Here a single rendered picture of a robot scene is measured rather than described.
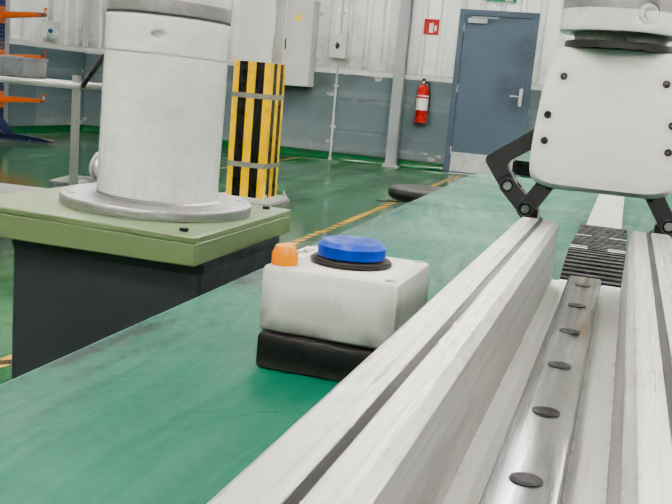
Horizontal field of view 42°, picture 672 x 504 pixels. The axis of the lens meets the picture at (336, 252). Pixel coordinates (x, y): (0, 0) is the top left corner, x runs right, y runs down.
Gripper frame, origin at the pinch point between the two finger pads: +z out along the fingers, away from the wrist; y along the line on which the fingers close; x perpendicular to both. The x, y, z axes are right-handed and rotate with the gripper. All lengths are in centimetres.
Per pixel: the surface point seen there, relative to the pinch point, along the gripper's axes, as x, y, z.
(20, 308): -3, 51, 13
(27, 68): -306, 282, -8
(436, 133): -1091, 240, 35
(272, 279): 21.3, 16.1, 0.0
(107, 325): -3.3, 41.9, 12.7
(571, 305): 18.6, 0.2, -0.6
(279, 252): 21.0, 16.0, -1.5
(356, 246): 18.9, 12.2, -2.1
